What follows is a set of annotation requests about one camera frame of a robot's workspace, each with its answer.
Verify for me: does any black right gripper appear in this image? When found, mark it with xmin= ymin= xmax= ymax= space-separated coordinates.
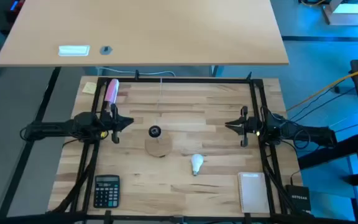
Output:
xmin=224 ymin=105 xmax=262 ymax=147

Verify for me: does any yellow sticky note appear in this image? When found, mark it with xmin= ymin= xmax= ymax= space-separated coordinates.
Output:
xmin=81 ymin=82 xmax=98 ymax=95

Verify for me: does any white wooden box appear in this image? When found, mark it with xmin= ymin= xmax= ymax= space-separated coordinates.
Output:
xmin=321 ymin=0 xmax=358 ymax=26

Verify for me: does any black calculator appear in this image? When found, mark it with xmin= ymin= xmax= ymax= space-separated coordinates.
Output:
xmin=93 ymin=174 xmax=121 ymax=208

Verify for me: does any light wooden desk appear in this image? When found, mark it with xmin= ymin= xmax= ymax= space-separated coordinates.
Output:
xmin=0 ymin=0 xmax=290 ymax=67

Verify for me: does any yellow cable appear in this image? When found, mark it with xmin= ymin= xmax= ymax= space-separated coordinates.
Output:
xmin=286 ymin=65 xmax=358 ymax=112

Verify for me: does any white lightbulb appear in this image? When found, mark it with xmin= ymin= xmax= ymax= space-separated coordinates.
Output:
xmin=191 ymin=153 xmax=204 ymax=177

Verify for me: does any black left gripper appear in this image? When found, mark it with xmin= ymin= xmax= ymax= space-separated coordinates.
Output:
xmin=99 ymin=103 xmax=135 ymax=144

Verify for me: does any black network switch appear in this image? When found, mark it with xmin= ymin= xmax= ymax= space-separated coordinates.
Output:
xmin=285 ymin=184 xmax=312 ymax=212

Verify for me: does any white spiral notebook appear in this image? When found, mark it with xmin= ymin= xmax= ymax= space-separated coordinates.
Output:
xmin=237 ymin=172 xmax=270 ymax=214

